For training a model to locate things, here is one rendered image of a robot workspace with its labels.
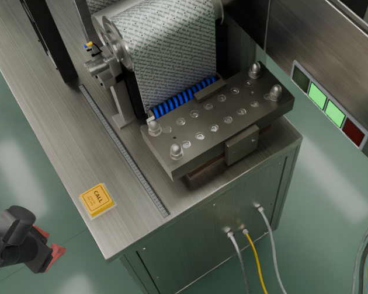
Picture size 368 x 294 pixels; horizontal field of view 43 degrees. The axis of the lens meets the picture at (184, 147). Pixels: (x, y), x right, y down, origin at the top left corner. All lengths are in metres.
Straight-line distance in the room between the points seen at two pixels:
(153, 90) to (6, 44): 0.70
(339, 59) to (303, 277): 1.34
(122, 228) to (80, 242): 1.01
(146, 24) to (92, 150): 0.47
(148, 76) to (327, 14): 0.47
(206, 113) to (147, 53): 0.26
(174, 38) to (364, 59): 0.45
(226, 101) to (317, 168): 1.16
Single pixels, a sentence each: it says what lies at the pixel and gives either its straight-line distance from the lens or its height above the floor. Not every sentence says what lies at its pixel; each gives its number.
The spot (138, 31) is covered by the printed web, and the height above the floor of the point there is 1.30.
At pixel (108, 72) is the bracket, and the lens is 1.28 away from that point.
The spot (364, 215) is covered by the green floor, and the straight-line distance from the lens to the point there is 2.35.
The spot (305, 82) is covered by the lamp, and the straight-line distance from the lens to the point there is 1.16.
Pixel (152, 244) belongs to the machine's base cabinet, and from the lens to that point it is 1.39.
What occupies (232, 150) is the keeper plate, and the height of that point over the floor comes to 0.99.
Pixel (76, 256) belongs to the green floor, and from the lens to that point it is 2.30.
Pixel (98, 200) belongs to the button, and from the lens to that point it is 1.33.
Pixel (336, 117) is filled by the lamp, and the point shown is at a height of 1.18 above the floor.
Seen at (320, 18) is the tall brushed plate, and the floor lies 1.39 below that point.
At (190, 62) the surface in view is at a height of 1.13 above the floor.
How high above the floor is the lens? 2.11
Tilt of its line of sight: 60 degrees down
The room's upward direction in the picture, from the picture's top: 9 degrees counter-clockwise
